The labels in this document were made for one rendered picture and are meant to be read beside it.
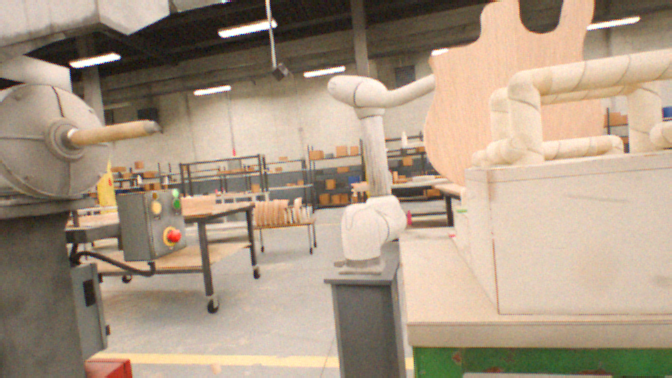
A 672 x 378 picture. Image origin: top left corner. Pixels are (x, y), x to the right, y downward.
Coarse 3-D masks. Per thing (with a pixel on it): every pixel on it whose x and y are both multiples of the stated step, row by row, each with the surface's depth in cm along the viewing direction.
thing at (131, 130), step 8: (96, 128) 68; (104, 128) 67; (112, 128) 66; (120, 128) 66; (128, 128) 66; (136, 128) 65; (72, 136) 68; (80, 136) 68; (88, 136) 68; (96, 136) 67; (104, 136) 67; (112, 136) 67; (120, 136) 67; (128, 136) 67; (136, 136) 67; (80, 144) 69
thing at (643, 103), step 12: (648, 84) 40; (636, 96) 41; (648, 96) 40; (660, 96) 40; (636, 108) 41; (648, 108) 40; (660, 108) 40; (636, 120) 41; (648, 120) 40; (660, 120) 40; (636, 132) 41; (648, 132) 40; (636, 144) 42; (648, 144) 41
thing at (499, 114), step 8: (496, 104) 44; (504, 104) 44; (496, 112) 45; (504, 112) 44; (496, 120) 45; (504, 120) 44; (496, 128) 45; (504, 128) 44; (496, 136) 45; (504, 136) 44
